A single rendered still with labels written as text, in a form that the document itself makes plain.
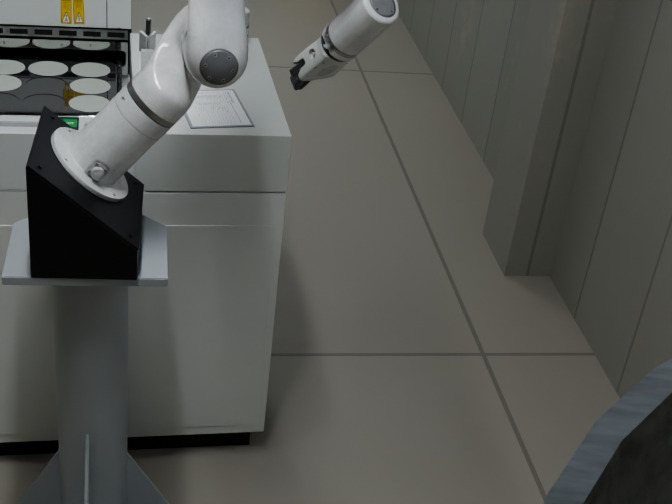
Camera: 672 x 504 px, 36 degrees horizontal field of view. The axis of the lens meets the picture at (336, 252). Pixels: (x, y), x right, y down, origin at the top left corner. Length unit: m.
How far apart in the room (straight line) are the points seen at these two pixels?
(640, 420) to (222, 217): 2.27
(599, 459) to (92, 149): 1.92
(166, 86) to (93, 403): 0.77
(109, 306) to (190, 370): 0.51
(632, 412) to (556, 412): 3.05
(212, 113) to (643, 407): 2.26
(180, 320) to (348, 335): 0.92
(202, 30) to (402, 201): 2.39
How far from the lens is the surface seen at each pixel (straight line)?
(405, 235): 4.01
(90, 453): 2.52
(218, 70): 1.96
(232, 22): 1.96
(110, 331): 2.31
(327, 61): 2.14
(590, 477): 0.22
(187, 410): 2.81
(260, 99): 2.57
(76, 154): 2.12
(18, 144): 2.39
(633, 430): 0.23
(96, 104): 2.66
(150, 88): 2.05
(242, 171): 2.42
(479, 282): 3.80
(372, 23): 2.03
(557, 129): 3.63
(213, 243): 2.51
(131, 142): 2.08
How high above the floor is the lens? 1.98
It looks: 31 degrees down
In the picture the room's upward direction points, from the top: 7 degrees clockwise
